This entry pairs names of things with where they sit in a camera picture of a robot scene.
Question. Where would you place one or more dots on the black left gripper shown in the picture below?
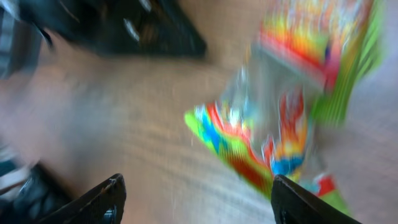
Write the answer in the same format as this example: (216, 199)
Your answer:
(117, 27)

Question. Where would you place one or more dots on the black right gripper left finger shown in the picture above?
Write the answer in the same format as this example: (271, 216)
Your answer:
(102, 204)

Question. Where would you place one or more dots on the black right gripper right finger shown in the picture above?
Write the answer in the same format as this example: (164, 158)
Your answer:
(292, 204)

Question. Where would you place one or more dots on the green candy bag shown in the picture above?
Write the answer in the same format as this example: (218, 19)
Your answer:
(300, 72)

